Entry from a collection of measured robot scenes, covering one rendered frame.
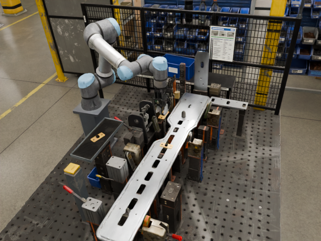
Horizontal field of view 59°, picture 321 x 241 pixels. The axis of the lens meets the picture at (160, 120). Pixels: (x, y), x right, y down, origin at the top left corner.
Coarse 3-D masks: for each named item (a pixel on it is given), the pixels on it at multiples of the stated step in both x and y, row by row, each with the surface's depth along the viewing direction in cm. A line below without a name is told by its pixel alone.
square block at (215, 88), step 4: (212, 84) 232; (216, 84) 232; (220, 84) 232; (212, 88) 229; (216, 88) 227; (220, 88) 232; (212, 92) 230; (216, 92) 229; (212, 96) 233; (216, 96) 231; (212, 100) 235
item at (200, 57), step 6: (198, 54) 219; (204, 54) 217; (198, 60) 222; (204, 60) 220; (198, 66) 225; (204, 66) 223; (198, 72) 228; (204, 72) 226; (198, 78) 232; (204, 78) 229; (198, 84) 235; (204, 84) 233; (204, 90) 236
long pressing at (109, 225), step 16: (192, 96) 230; (176, 112) 214; (192, 112) 212; (192, 128) 198; (176, 144) 185; (144, 160) 175; (160, 160) 174; (144, 176) 164; (160, 176) 164; (128, 192) 156; (144, 192) 155; (112, 208) 148; (144, 208) 147; (112, 224) 141; (128, 224) 140; (112, 240) 134; (128, 240) 134
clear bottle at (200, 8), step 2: (202, 0) 231; (204, 0) 232; (202, 2) 232; (204, 2) 232; (200, 4) 233; (202, 4) 232; (204, 4) 232; (200, 6) 233; (202, 6) 232; (204, 6) 232; (200, 8) 234; (202, 8) 233; (204, 8) 233; (206, 8) 235; (200, 10) 234; (202, 10) 234; (204, 10) 234; (200, 16) 237; (202, 16) 237; (200, 18) 238; (202, 18) 238; (200, 20) 239; (202, 20) 238; (200, 22) 240; (202, 22) 240; (204, 22) 240
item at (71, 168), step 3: (69, 165) 152; (72, 165) 152; (75, 165) 152; (78, 165) 152; (66, 168) 150; (69, 168) 150; (72, 168) 150; (75, 168) 150; (66, 171) 149; (69, 171) 149; (72, 171) 149; (75, 171) 150
